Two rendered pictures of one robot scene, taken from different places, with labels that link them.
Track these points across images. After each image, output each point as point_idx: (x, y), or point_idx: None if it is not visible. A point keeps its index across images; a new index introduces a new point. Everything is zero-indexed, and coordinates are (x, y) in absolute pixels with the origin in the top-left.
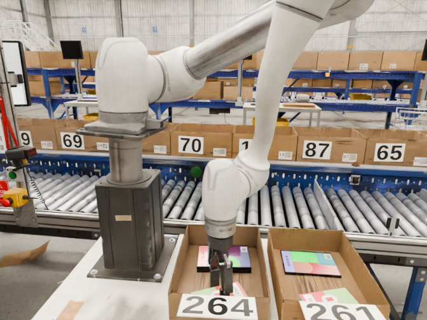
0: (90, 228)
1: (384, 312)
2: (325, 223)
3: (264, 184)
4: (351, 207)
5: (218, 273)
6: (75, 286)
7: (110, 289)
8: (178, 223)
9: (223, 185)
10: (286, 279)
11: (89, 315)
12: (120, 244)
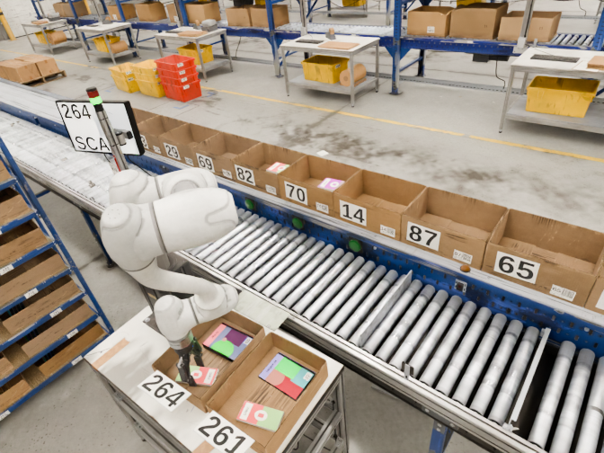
0: None
1: (262, 448)
2: (359, 335)
3: (223, 314)
4: (418, 322)
5: (199, 359)
6: (133, 327)
7: (148, 338)
8: (237, 287)
9: (159, 321)
10: (254, 382)
11: (126, 354)
12: None
